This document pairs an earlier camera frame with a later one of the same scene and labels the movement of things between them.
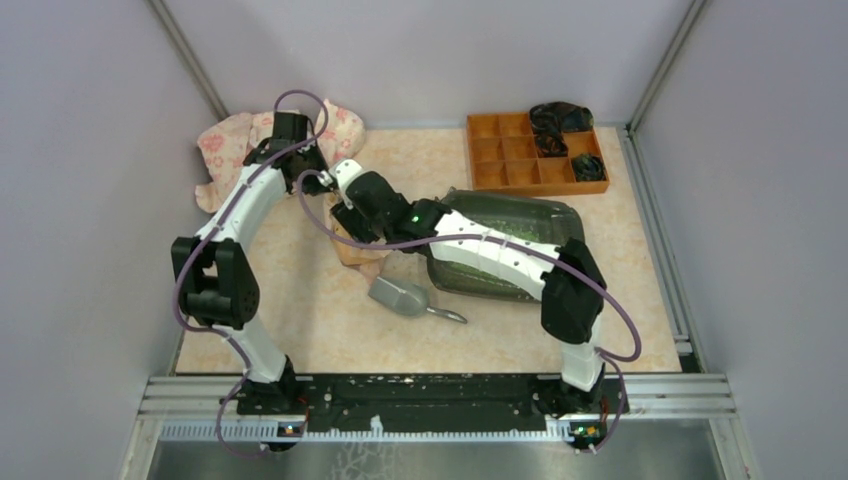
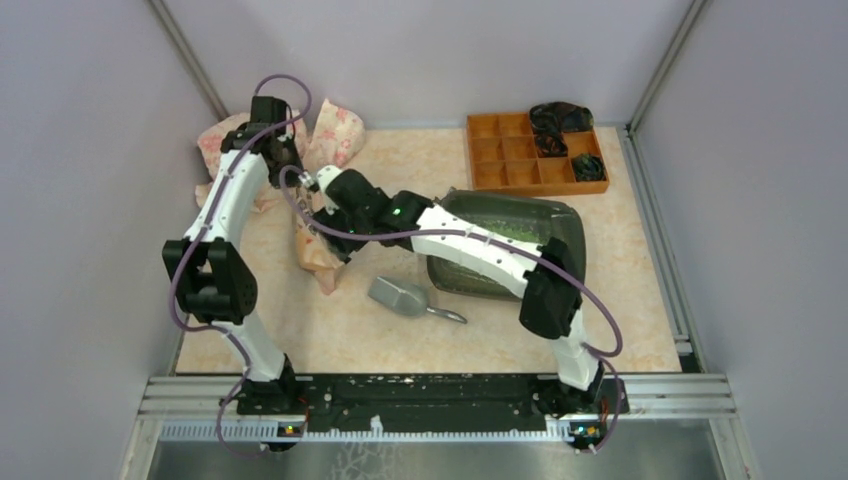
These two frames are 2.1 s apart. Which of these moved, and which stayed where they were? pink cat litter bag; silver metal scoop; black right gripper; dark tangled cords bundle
Moved: pink cat litter bag
Stayed: black right gripper; silver metal scoop; dark tangled cords bundle
